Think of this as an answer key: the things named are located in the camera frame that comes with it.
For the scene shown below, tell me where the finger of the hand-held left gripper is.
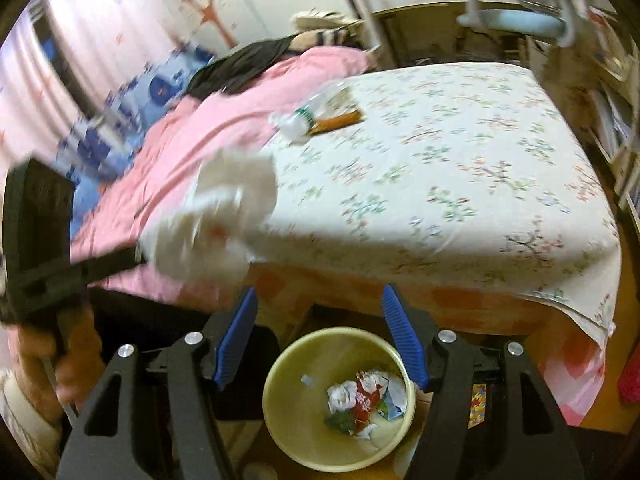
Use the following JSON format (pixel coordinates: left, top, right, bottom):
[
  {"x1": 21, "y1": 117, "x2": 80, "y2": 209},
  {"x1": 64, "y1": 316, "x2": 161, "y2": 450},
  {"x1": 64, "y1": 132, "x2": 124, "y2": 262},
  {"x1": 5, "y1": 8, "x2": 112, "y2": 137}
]
[{"x1": 70, "y1": 242, "x2": 148, "y2": 283}]

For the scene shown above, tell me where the colourful patterned card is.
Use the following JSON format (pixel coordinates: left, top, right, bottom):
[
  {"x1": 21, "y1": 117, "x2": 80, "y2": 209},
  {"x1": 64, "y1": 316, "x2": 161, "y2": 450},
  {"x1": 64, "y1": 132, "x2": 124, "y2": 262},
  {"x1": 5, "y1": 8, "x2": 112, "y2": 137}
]
[{"x1": 467, "y1": 382, "x2": 488, "y2": 429}]

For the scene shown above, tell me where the green net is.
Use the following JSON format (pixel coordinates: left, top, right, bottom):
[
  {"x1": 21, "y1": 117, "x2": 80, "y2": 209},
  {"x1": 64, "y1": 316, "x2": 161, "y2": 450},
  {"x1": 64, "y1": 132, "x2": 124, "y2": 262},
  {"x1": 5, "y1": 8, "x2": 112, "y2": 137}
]
[{"x1": 325, "y1": 410, "x2": 358, "y2": 436}]

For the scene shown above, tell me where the orange peel with green stem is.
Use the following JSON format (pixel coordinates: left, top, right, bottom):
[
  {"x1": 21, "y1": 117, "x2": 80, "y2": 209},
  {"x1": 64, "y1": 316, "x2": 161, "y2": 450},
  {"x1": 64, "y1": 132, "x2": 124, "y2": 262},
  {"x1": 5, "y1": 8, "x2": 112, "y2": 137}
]
[{"x1": 310, "y1": 111, "x2": 362, "y2": 135}]

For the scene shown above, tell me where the light blue chair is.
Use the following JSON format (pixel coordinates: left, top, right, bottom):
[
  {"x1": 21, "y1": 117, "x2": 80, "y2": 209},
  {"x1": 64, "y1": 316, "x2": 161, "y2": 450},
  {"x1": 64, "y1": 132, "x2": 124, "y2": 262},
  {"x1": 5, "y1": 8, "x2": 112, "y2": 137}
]
[{"x1": 435, "y1": 0, "x2": 591, "y2": 48}]

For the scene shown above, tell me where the blue whale print bedding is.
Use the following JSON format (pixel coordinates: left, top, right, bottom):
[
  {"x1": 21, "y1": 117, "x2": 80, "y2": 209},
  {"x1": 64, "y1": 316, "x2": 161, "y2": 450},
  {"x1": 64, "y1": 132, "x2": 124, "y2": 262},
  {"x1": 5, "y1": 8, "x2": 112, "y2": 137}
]
[{"x1": 55, "y1": 45, "x2": 216, "y2": 196}]

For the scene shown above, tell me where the pink curtain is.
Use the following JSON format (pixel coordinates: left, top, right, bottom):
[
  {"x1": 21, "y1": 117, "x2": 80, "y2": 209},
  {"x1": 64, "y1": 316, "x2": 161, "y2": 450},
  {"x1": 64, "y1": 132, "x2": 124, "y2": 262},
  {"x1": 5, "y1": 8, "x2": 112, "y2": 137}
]
[{"x1": 0, "y1": 0, "x2": 201, "y2": 161}]

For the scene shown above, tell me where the floral bed sheet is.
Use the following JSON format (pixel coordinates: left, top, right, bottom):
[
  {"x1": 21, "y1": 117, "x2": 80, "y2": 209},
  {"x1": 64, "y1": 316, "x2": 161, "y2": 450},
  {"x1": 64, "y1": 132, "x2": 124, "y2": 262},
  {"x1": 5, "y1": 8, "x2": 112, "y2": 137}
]
[{"x1": 245, "y1": 62, "x2": 621, "y2": 346}]

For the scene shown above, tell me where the clear plastic bottle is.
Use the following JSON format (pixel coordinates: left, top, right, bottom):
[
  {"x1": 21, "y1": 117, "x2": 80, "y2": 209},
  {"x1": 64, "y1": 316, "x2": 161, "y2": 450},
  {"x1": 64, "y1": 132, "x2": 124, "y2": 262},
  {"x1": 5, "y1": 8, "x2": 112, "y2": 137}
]
[{"x1": 270, "y1": 84, "x2": 357, "y2": 145}]

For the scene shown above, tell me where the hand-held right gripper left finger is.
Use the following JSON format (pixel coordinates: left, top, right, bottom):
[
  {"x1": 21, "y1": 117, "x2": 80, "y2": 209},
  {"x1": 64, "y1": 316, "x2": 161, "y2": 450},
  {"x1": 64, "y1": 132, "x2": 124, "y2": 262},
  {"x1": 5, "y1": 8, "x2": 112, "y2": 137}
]
[{"x1": 55, "y1": 287, "x2": 258, "y2": 480}]

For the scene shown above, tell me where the person's left forearm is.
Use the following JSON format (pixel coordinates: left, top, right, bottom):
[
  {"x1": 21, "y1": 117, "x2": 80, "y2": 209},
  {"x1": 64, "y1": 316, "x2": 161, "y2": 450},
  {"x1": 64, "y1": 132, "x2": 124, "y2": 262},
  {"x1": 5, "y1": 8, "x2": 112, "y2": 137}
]
[{"x1": 0, "y1": 370, "x2": 58, "y2": 466}]

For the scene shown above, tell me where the white wooden post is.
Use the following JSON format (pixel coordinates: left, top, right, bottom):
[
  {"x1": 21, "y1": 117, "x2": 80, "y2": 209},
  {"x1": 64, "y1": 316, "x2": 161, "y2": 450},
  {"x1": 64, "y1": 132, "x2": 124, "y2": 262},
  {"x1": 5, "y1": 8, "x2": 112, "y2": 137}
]
[{"x1": 330, "y1": 0, "x2": 386, "y2": 68}]

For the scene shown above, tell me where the pink blanket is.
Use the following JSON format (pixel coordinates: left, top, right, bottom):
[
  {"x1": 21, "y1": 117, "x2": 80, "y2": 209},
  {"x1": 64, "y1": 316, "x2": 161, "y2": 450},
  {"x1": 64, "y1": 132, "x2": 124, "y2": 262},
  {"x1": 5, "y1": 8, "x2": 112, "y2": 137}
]
[{"x1": 70, "y1": 46, "x2": 371, "y2": 306}]

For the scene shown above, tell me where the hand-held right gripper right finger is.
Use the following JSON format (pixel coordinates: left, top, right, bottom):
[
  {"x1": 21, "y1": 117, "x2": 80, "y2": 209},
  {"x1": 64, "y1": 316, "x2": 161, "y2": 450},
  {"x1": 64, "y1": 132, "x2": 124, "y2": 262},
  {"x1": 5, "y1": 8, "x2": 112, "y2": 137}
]
[{"x1": 381, "y1": 284, "x2": 586, "y2": 480}]

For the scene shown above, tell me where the black garment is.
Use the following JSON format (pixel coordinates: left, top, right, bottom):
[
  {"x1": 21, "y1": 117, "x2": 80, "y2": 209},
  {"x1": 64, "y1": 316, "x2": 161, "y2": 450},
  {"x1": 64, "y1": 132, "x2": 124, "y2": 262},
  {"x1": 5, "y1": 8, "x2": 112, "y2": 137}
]
[{"x1": 187, "y1": 37, "x2": 296, "y2": 98}]

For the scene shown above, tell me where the yellow trash bin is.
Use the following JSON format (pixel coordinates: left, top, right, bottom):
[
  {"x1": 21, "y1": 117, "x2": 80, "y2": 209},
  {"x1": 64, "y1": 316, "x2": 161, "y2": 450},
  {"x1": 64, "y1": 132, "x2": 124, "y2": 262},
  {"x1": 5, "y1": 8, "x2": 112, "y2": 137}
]
[{"x1": 262, "y1": 327, "x2": 417, "y2": 472}]

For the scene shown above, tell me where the pink orange patterned bed cover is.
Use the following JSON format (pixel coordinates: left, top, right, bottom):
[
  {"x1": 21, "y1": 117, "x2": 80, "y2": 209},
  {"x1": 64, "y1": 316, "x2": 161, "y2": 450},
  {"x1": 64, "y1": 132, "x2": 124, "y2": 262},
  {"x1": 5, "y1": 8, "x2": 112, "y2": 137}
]
[{"x1": 190, "y1": 265, "x2": 618, "y2": 428}]

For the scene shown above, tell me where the black beige striped cloth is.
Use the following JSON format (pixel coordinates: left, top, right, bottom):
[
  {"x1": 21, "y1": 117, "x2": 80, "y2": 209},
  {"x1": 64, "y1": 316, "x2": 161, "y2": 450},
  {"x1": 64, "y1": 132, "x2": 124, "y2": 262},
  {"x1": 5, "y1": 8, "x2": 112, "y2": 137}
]
[{"x1": 295, "y1": 27, "x2": 361, "y2": 51}]

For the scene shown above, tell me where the bookshelf with books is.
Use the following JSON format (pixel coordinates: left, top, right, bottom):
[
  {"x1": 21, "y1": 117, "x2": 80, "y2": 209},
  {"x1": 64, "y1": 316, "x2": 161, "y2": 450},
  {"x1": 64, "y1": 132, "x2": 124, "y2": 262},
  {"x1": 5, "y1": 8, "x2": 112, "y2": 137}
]
[{"x1": 585, "y1": 5, "x2": 640, "y2": 211}]

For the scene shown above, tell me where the orange white snack wrapper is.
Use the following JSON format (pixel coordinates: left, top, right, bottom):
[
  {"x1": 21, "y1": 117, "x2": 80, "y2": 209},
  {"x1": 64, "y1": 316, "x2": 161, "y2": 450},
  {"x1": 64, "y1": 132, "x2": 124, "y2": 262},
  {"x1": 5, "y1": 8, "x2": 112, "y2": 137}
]
[{"x1": 352, "y1": 370, "x2": 407, "y2": 421}]

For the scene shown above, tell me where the person's left hand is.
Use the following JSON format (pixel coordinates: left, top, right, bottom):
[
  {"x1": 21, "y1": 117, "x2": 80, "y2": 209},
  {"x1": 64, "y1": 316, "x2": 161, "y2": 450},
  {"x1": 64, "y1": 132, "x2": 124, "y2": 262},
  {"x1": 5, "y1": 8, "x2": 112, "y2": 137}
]
[{"x1": 17, "y1": 305, "x2": 97, "y2": 405}]

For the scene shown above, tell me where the white strap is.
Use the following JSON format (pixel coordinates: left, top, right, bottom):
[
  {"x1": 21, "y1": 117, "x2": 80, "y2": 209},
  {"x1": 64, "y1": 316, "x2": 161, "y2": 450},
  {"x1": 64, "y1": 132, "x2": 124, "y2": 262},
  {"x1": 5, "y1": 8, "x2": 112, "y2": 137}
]
[{"x1": 46, "y1": 355, "x2": 78, "y2": 418}]

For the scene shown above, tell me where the orange tree wall sticker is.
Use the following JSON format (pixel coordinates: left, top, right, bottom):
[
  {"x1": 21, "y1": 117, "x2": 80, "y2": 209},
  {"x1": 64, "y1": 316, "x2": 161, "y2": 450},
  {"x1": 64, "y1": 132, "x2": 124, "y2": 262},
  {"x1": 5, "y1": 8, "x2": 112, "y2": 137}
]
[{"x1": 182, "y1": 0, "x2": 238, "y2": 48}]

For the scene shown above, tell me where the red cloth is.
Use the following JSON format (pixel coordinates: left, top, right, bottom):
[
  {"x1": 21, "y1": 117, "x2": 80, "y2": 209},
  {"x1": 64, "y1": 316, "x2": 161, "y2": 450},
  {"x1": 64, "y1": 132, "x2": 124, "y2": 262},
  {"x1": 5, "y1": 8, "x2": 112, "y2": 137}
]
[{"x1": 619, "y1": 364, "x2": 640, "y2": 404}]

